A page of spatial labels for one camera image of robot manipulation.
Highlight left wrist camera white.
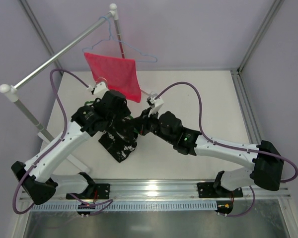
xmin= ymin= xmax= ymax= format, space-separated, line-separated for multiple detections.
xmin=87 ymin=81 xmax=109 ymax=97

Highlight aluminium front rail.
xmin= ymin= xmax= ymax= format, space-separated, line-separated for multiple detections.
xmin=95 ymin=179 xmax=291 ymax=201

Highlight red cloth towel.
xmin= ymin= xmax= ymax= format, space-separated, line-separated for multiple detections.
xmin=84 ymin=53 xmax=142 ymax=103

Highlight green plastic hanger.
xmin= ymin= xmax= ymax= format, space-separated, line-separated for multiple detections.
xmin=84 ymin=76 xmax=140 ymax=136

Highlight perforated cable duct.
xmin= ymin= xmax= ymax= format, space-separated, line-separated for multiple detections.
xmin=31 ymin=200 xmax=218 ymax=212

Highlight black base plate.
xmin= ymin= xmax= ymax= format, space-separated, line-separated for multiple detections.
xmin=66 ymin=183 xmax=110 ymax=200
xmin=197 ymin=182 xmax=243 ymax=198

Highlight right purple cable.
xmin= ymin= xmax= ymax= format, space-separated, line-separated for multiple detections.
xmin=156 ymin=81 xmax=298 ymax=219

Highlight silver white clothes rack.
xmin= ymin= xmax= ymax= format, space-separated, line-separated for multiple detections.
xmin=0 ymin=2 xmax=155 ymax=174

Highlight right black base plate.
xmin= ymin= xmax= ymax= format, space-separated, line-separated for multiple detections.
xmin=197 ymin=182 xmax=243 ymax=198

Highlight purple cable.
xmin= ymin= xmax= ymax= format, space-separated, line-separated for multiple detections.
xmin=12 ymin=68 xmax=114 ymax=219
xmin=156 ymin=81 xmax=298 ymax=219

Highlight black white tie-dye trousers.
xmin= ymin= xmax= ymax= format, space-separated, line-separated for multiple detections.
xmin=98 ymin=116 xmax=139 ymax=163

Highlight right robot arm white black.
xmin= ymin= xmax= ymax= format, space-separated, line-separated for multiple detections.
xmin=134 ymin=109 xmax=284 ymax=197

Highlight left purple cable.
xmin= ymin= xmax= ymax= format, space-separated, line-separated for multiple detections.
xmin=12 ymin=68 xmax=114 ymax=219

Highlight blue wire hanger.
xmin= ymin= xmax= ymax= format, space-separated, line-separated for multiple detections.
xmin=81 ymin=16 xmax=158 ymax=63

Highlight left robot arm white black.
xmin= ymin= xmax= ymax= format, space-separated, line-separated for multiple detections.
xmin=11 ymin=90 xmax=131 ymax=205

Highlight aluminium side rail frame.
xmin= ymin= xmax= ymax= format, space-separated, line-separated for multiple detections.
xmin=230 ymin=69 xmax=265 ymax=144

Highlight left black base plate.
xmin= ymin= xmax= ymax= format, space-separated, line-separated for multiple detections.
xmin=66 ymin=183 xmax=110 ymax=200

